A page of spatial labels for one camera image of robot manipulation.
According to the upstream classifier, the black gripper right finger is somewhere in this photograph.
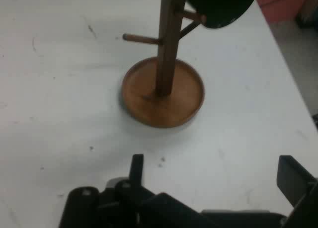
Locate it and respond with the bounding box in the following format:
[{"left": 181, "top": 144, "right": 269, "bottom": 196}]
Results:
[{"left": 276, "top": 154, "right": 318, "bottom": 228}]

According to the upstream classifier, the black equipment beside table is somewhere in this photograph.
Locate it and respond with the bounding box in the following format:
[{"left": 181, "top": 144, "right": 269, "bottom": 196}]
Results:
[{"left": 295, "top": 3, "right": 318, "bottom": 29}]

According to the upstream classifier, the pink foam sheet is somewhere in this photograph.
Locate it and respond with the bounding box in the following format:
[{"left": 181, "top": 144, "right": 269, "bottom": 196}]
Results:
[{"left": 255, "top": 0, "right": 309, "bottom": 22}]

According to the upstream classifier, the brown wooden mug tree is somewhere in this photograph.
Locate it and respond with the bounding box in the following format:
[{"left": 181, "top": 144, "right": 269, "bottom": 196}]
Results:
[{"left": 121, "top": 0, "right": 207, "bottom": 129}]

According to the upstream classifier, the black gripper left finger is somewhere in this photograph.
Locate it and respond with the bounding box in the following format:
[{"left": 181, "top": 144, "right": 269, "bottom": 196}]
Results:
[{"left": 59, "top": 153, "right": 159, "bottom": 228}]

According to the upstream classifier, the green enamel mug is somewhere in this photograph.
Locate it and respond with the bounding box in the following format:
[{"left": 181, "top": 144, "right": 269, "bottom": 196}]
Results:
[{"left": 185, "top": 0, "right": 259, "bottom": 29}]

